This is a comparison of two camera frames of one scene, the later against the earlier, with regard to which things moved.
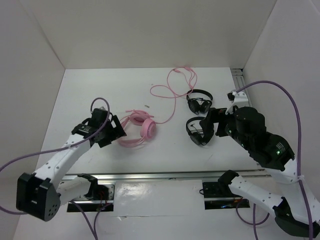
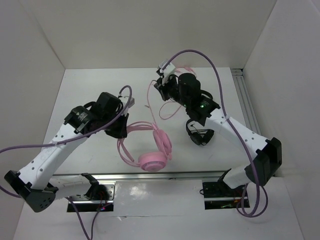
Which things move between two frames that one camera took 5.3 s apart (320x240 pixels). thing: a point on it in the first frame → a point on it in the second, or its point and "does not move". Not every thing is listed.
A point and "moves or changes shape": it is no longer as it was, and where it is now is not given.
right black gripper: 214,114 → 162,87
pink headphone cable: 168,86 moves or changes shape
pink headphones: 142,118 → 151,161
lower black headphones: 196,135 does not move
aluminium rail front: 174,177 does not move
